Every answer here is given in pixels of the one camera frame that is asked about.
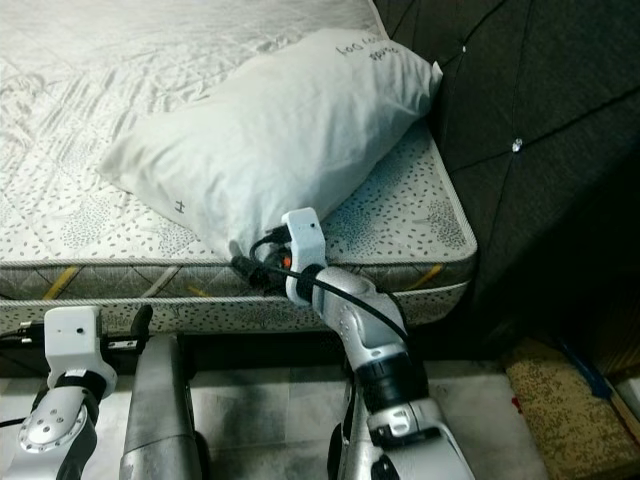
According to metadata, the white quilted mattress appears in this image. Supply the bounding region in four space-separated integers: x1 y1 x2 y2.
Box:
0 0 479 301

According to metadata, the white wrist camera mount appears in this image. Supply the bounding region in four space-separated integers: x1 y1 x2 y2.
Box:
45 305 106 379
282 207 329 304

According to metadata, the silver right robot leg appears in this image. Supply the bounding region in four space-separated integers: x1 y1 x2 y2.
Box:
328 420 381 480

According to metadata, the white pillow with lettering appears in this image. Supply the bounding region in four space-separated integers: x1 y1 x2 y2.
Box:
98 28 444 263

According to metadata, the blue plastic rod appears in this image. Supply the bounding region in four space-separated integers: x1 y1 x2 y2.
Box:
560 345 640 421

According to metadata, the black tufted headboard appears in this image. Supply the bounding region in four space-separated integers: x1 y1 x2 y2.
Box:
370 0 640 371

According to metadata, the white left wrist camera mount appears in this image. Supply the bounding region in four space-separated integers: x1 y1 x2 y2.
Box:
45 305 106 379

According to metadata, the brown patterned floor mat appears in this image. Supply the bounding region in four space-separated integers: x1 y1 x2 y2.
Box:
503 340 640 479

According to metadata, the silver robot leg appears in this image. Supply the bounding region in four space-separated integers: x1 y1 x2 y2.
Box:
328 420 381 480
120 335 211 480

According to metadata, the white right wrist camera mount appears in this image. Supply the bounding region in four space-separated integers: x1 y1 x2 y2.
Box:
282 207 329 304

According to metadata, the pale bed base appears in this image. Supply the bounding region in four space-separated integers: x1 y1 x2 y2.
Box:
0 285 471 341

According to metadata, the silver left robot leg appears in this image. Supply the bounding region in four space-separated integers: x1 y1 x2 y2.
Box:
120 335 211 480

